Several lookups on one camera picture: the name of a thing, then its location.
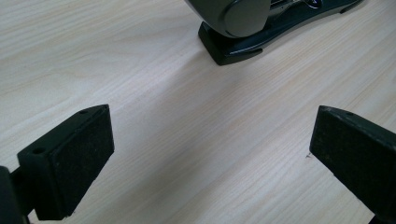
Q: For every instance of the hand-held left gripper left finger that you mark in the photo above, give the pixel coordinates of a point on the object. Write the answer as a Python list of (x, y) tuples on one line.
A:
[(71, 168)]

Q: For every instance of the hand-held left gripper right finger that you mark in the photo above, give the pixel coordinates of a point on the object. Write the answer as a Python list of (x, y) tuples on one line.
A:
[(358, 158)]

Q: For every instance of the large black stapler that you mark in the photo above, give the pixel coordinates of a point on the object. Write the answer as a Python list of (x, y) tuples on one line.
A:
[(236, 49)]

